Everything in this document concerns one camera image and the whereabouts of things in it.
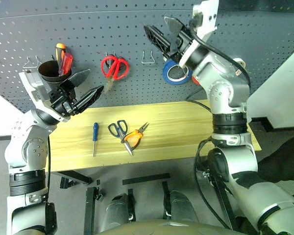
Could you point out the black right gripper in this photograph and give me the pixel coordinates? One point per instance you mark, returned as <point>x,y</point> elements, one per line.
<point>183,42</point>

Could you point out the black flat strip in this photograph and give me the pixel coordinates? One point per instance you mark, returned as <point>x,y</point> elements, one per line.
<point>145,179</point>

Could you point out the silver left robot leg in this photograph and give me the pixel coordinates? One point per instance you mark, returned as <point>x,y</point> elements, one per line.
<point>117,210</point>

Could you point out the blue tape roll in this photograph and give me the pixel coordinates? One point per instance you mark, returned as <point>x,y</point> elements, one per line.
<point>165,72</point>

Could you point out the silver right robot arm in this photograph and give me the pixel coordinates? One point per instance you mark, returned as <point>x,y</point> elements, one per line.
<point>225,98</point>

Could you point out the black table leg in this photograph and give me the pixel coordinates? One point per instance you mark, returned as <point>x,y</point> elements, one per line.
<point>90,210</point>

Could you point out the black cup holder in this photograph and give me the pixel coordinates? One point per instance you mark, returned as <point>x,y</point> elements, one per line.
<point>49,71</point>

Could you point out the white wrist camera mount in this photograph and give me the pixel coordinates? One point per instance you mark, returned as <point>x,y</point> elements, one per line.
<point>35,88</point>
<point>208,14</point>

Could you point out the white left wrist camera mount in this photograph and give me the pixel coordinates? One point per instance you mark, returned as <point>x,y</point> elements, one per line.
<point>35,88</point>

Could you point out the dark grey pegboard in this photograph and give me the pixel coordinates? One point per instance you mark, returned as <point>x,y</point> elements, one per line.
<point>137,24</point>

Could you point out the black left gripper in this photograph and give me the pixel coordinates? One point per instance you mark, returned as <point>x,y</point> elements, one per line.
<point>63,100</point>

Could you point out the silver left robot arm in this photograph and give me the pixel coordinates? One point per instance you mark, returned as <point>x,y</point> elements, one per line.
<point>27,149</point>

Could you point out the silver right robot leg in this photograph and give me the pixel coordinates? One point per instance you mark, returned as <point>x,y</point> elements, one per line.
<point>182,206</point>

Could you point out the black fabric heap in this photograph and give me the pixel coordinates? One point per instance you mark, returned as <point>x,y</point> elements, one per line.
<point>281,159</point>

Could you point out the small metal pegboard hook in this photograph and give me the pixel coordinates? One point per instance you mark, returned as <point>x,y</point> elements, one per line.
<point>107,54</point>

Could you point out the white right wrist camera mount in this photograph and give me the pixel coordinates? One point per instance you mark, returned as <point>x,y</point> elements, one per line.
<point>208,14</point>

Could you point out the silver robot leg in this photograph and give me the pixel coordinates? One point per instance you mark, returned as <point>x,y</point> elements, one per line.
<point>182,206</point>
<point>117,210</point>

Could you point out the black table frame bar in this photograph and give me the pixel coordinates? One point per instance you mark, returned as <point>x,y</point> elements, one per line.
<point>73,176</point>

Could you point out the grey robot torso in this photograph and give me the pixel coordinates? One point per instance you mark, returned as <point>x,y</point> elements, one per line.
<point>161,228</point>

